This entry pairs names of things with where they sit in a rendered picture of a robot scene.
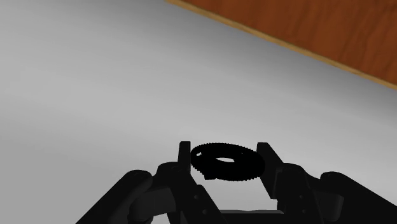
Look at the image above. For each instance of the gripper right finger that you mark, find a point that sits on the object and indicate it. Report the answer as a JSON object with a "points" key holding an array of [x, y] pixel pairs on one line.
{"points": [[297, 192]]}

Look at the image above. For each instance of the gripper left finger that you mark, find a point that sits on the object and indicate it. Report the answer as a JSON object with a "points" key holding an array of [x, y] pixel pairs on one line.
{"points": [[173, 192]]}

